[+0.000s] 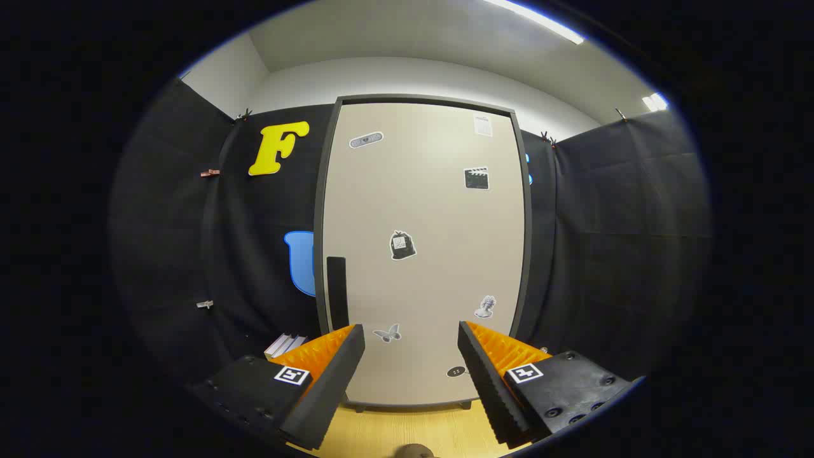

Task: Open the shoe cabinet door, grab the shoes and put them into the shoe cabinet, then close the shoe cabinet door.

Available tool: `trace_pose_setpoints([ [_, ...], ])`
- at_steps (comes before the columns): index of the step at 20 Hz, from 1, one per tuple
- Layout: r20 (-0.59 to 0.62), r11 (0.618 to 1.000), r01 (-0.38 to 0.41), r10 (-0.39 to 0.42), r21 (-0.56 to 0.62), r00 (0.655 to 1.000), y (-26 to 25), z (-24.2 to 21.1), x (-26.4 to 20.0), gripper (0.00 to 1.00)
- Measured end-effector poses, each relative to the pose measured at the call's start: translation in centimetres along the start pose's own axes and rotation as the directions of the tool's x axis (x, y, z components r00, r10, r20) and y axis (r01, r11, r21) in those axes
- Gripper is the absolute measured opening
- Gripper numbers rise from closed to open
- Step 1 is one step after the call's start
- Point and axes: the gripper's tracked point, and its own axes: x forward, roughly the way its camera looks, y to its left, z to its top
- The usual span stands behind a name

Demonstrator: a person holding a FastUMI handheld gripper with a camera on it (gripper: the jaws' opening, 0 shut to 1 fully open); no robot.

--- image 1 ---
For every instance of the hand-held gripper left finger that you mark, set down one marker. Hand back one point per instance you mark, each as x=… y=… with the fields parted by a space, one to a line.
x=331 y=394

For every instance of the white book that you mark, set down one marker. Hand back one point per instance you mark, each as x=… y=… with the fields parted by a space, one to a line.
x=278 y=346

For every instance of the grey shoe cabinet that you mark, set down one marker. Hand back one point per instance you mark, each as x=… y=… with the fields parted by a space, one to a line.
x=320 y=210

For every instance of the black backdrop cloth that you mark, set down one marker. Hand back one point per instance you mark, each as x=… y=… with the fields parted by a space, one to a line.
x=604 y=254

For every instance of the small ceiling light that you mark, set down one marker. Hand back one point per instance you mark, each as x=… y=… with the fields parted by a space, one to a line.
x=655 y=102

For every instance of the long ceiling light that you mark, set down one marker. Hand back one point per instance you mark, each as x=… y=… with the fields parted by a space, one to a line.
x=540 y=20

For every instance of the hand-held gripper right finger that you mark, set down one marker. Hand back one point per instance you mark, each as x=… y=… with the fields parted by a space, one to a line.
x=486 y=388

